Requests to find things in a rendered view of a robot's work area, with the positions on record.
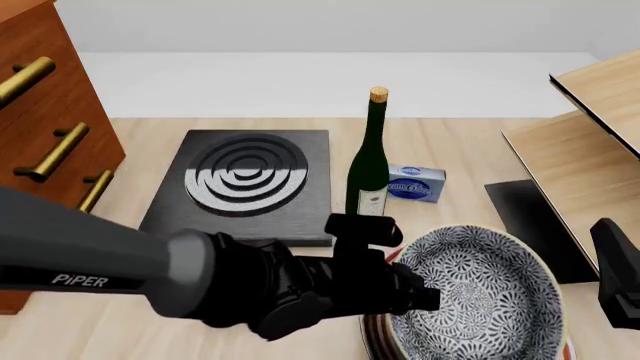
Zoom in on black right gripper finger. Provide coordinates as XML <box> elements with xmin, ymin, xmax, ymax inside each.
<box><xmin>590</xmin><ymin>217</ymin><xmax>640</xmax><ymax>298</ymax></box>

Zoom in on red-brown wooden cabinet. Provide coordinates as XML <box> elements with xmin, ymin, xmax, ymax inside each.
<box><xmin>0</xmin><ymin>0</ymin><xmax>127</xmax><ymax>316</ymax></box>

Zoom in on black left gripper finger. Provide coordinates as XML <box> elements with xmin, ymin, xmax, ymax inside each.
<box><xmin>416</xmin><ymin>285</ymin><xmax>442</xmax><ymax>313</ymax></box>

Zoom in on plate with red ring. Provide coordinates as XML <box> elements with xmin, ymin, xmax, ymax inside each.
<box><xmin>358</xmin><ymin>245</ymin><xmax>577</xmax><ymax>360</ymax></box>

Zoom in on blue cream cheese box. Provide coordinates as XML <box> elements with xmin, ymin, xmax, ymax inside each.
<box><xmin>387</xmin><ymin>163</ymin><xmax>447</xmax><ymax>205</ymax></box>

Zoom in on brass cabinet handle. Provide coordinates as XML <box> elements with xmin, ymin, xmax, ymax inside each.
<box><xmin>0</xmin><ymin>55</ymin><xmax>57</xmax><ymax>108</ymax></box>
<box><xmin>13</xmin><ymin>121</ymin><xmax>91</xmax><ymax>184</ymax></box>
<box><xmin>76</xmin><ymin>168</ymin><xmax>116</xmax><ymax>215</ymax></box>

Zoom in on dark green wine bottle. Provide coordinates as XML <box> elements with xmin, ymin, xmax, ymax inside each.
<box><xmin>344</xmin><ymin>85</ymin><xmax>392</xmax><ymax>219</ymax></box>

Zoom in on pale wooden wine rack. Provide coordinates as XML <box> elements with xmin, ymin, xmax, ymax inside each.
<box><xmin>483</xmin><ymin>48</ymin><xmax>640</xmax><ymax>285</ymax></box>

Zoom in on black white patterned bowl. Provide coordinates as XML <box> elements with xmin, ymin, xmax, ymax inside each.
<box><xmin>387</xmin><ymin>223</ymin><xmax>572</xmax><ymax>360</ymax></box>

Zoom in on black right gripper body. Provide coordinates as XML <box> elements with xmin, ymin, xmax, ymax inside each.
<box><xmin>598</xmin><ymin>288</ymin><xmax>640</xmax><ymax>332</ymax></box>

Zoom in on flat black stove plate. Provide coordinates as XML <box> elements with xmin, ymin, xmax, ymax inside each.
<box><xmin>138</xmin><ymin>129</ymin><xmax>335</xmax><ymax>249</ymax></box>

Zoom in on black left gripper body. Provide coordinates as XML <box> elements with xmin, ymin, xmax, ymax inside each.
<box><xmin>369</xmin><ymin>261</ymin><xmax>427</xmax><ymax>317</ymax></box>

